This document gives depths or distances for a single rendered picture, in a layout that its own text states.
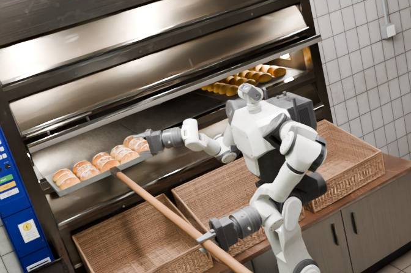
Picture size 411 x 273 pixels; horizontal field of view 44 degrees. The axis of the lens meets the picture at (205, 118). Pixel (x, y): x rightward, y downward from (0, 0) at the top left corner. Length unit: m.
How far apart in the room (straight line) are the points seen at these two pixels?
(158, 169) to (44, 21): 1.00
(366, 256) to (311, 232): 0.47
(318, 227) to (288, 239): 0.67
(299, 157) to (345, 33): 1.99
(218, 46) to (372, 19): 1.18
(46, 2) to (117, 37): 0.38
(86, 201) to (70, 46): 0.82
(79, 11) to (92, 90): 0.41
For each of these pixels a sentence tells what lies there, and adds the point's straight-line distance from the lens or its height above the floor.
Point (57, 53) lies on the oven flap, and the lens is 2.63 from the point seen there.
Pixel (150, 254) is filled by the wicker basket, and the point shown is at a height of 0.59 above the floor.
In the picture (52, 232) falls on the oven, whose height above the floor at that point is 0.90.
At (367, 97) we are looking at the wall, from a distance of 3.67.
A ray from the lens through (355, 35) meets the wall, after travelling 3.54.
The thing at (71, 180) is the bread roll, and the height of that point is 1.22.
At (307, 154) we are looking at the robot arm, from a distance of 1.59.
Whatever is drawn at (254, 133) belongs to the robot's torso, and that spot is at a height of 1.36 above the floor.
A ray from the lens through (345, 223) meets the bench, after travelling 3.00.
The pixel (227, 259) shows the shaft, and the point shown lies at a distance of 1.53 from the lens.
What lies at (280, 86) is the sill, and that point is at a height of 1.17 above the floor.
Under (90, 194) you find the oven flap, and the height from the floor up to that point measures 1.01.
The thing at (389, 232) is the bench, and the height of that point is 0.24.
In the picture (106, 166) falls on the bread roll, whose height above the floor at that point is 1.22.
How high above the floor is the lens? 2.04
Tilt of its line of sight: 17 degrees down
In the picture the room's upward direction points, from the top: 15 degrees counter-clockwise
